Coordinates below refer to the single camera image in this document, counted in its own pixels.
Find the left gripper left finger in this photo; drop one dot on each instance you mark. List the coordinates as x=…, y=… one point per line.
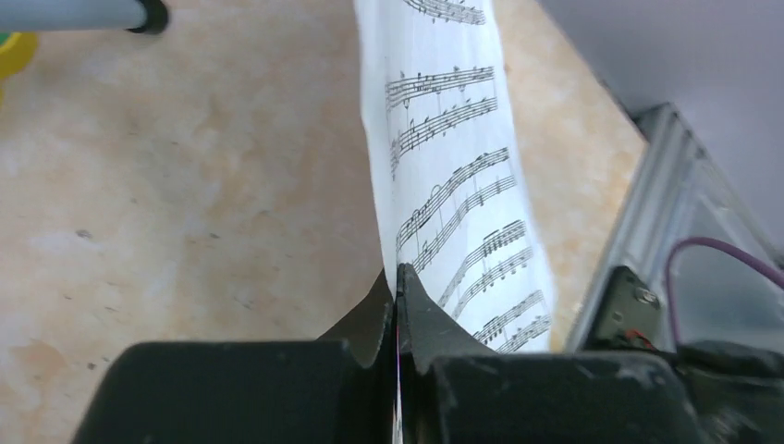
x=339, y=388

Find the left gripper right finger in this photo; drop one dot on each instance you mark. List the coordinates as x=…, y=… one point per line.
x=539, y=398

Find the sheet music page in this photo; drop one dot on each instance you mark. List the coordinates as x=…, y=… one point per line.
x=469, y=276

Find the blue music stand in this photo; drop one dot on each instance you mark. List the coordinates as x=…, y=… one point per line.
x=136, y=16

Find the yellow printed toy block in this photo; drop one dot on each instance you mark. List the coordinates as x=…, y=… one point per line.
x=17, y=51

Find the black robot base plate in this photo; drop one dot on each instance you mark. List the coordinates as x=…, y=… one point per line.
x=726, y=347

